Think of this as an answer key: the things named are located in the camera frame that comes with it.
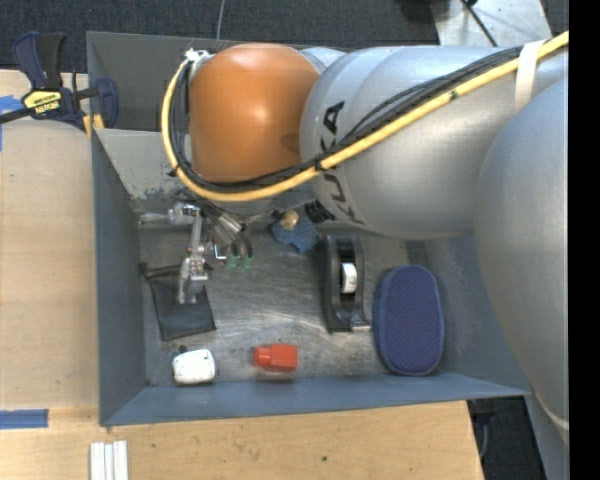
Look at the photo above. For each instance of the red small block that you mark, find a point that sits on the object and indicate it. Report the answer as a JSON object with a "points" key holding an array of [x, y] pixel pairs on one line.
{"points": [[276, 357]]}

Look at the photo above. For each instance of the black cloth pouch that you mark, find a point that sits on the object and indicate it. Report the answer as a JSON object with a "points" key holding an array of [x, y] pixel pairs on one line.
{"points": [[182, 315]]}

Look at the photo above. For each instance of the black tape dispenser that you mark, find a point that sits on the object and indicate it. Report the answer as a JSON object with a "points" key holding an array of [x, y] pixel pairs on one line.
{"points": [[342, 293]]}

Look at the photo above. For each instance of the white small box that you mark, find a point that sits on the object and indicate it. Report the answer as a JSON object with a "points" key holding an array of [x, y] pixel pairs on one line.
{"points": [[194, 367]]}

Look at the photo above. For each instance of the grey metal bin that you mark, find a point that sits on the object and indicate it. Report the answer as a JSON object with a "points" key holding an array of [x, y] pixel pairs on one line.
{"points": [[280, 293]]}

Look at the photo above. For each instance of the pale wood board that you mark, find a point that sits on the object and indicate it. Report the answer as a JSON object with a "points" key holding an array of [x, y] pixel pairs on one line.
{"points": [[47, 268]]}

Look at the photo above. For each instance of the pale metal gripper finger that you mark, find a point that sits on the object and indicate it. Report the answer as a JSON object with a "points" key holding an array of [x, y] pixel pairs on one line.
{"points": [[197, 274], [184, 288]]}

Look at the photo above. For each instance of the blue oval sponge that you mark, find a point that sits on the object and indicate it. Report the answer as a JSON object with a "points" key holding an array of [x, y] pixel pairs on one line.
{"points": [[409, 320]]}

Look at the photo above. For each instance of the blue toy with beige knob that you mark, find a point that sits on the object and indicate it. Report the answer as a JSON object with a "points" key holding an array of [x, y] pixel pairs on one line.
{"points": [[297, 235]]}

